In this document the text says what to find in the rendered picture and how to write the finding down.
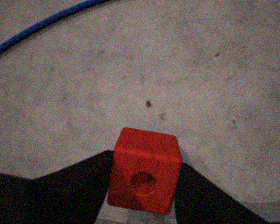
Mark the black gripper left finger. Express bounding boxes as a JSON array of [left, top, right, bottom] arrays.
[[0, 150, 114, 224]]

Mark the red block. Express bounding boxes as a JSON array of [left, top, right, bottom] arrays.
[[107, 127, 183, 215]]

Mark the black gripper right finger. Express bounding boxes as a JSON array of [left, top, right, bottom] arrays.
[[174, 163, 280, 224]]

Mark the wooden stick with blue string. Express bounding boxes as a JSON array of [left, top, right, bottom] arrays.
[[0, 0, 110, 54]]

